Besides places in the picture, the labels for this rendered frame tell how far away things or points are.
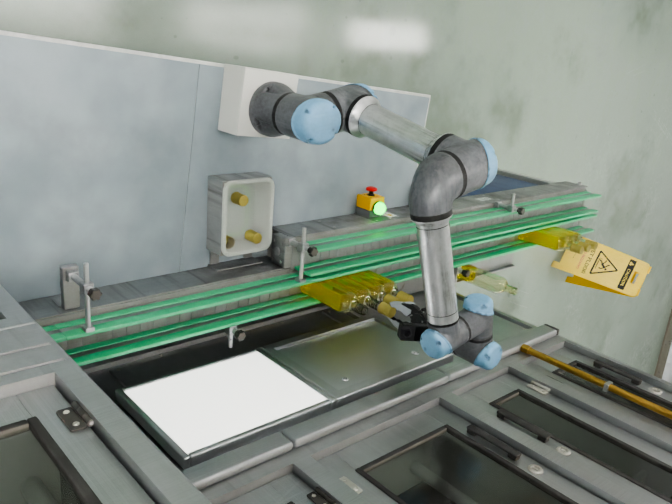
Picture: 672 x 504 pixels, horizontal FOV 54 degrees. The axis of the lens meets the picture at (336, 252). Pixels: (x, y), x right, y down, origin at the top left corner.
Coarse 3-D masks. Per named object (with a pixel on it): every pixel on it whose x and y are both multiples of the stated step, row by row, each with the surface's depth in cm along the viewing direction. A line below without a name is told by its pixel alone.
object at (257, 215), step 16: (224, 192) 185; (240, 192) 197; (256, 192) 201; (272, 192) 196; (224, 208) 187; (240, 208) 199; (256, 208) 202; (272, 208) 198; (224, 224) 188; (240, 224) 201; (256, 224) 203; (224, 240) 190; (240, 240) 202
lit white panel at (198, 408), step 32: (256, 352) 189; (160, 384) 168; (192, 384) 169; (224, 384) 171; (256, 384) 172; (288, 384) 173; (160, 416) 155; (192, 416) 156; (224, 416) 157; (256, 416) 158; (192, 448) 144
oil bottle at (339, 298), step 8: (328, 280) 206; (304, 288) 208; (312, 288) 205; (320, 288) 202; (328, 288) 200; (336, 288) 200; (344, 288) 201; (312, 296) 206; (320, 296) 203; (328, 296) 200; (336, 296) 197; (344, 296) 195; (352, 296) 196; (328, 304) 200; (336, 304) 198; (344, 304) 195; (344, 312) 197
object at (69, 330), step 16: (544, 224) 287; (560, 224) 292; (480, 240) 256; (416, 256) 231; (336, 272) 209; (352, 272) 211; (224, 288) 188; (240, 288) 190; (256, 288) 190; (272, 288) 191; (288, 288) 195; (160, 304) 174; (176, 304) 176; (192, 304) 176; (208, 304) 177; (80, 320) 161; (96, 320) 163; (112, 320) 164; (128, 320) 164; (144, 320) 165; (64, 336) 153; (80, 336) 155
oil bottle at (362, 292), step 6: (342, 276) 210; (336, 282) 205; (342, 282) 205; (348, 282) 205; (354, 282) 206; (348, 288) 202; (354, 288) 201; (360, 288) 201; (366, 288) 202; (360, 294) 199; (366, 294) 199; (360, 300) 199
